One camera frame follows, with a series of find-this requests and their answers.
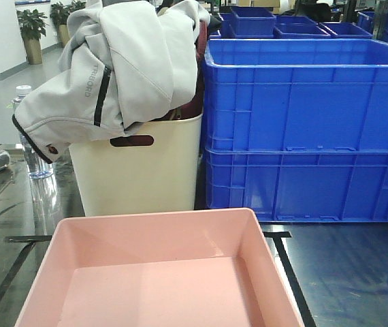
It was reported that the large blue crate upper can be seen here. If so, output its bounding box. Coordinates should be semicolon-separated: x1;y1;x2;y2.
203;39;388;152

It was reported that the clear water bottle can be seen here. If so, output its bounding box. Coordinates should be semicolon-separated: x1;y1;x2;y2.
11;84;54;180

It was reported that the small blue bin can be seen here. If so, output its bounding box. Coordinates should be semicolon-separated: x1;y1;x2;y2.
273;16;331;39
318;22;372;39
230;6;276;38

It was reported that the potted plant in vase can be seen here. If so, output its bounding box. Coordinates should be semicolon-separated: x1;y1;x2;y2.
16;10;48;65

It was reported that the large blue crate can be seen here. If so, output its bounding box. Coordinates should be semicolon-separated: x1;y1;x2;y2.
203;39;388;152
204;149;388;223

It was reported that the grey jacket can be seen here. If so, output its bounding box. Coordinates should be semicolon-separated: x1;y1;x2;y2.
12;1;210;163

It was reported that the pink plastic bin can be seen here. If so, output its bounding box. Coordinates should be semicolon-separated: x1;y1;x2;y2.
16;208;302;326

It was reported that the large blue crate lower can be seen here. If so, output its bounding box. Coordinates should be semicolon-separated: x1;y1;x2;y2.
204;149;388;223

